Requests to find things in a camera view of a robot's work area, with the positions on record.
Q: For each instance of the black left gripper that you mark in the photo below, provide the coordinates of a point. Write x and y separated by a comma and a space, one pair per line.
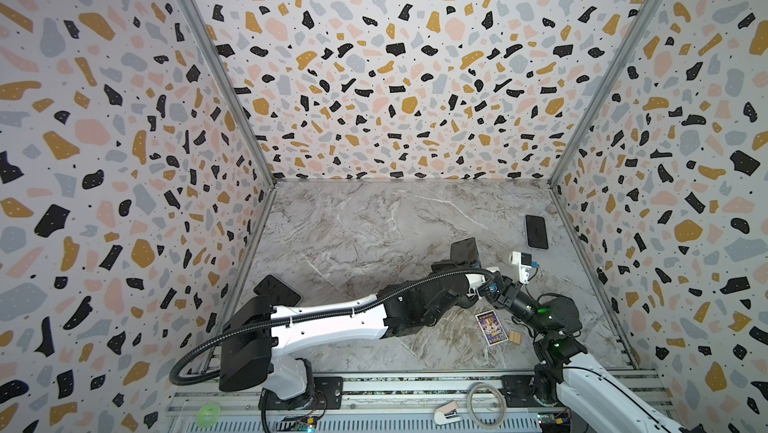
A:
436, 265

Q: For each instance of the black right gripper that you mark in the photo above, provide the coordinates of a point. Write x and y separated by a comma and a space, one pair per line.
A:
498, 289

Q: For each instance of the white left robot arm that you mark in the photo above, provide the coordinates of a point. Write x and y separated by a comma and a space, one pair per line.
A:
261, 340

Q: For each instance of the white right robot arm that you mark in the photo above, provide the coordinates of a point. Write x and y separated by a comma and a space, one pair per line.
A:
566, 372

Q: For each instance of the small phone in green case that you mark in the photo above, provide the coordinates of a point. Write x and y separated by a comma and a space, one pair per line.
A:
536, 232

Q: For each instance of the black phone on table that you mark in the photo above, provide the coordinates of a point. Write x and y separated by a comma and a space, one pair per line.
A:
277, 292

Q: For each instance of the purple playing card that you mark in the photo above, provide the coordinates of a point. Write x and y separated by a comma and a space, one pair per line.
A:
491, 327

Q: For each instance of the small wooden block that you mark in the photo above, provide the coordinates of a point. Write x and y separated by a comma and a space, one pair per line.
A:
515, 337

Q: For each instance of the white pink stapler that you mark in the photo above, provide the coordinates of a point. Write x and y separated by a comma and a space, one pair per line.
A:
447, 414

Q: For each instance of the green tape roll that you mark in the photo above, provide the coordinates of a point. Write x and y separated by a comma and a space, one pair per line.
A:
208, 415

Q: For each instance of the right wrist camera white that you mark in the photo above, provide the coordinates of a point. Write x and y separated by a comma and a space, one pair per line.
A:
524, 265

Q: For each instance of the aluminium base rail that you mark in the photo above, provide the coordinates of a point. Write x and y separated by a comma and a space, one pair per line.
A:
489, 401

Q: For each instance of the aluminium corner post right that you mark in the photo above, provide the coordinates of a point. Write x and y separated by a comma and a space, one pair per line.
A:
623, 55

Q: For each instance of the aluminium corner post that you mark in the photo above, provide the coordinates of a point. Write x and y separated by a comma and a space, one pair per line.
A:
212, 59
623, 55

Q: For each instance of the aluminium corner post left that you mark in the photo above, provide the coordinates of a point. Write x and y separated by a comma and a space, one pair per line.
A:
212, 59

